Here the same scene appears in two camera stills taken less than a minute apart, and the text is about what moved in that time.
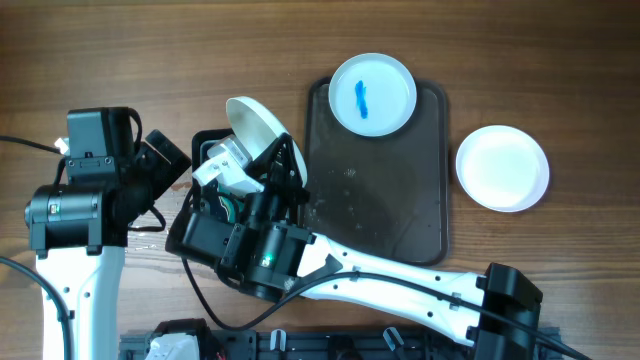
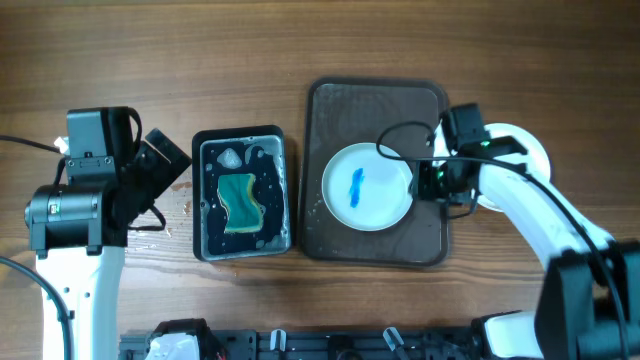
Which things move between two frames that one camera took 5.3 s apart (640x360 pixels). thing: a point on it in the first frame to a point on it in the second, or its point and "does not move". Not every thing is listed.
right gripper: [293, 191] to [421, 186]
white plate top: [376, 93] to [364, 191]
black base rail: [327, 344] does not move
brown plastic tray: [384, 197] does not move
